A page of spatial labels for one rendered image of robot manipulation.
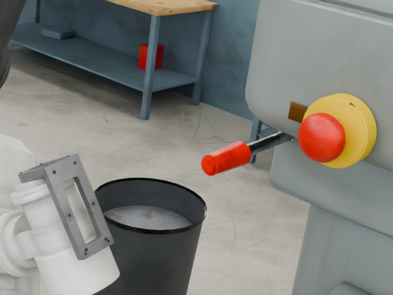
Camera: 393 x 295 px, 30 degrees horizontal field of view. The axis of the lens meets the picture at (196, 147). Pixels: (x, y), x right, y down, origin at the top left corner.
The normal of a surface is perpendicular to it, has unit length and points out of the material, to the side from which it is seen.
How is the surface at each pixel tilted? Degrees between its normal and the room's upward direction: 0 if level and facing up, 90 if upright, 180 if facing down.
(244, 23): 90
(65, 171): 60
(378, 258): 90
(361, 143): 90
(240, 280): 0
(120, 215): 0
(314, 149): 95
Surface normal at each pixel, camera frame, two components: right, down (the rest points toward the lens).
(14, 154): 0.83, -0.26
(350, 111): -0.62, 0.22
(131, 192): 0.34, 0.33
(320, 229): -0.81, 0.11
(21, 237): -0.44, 0.27
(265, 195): 0.13, -0.92
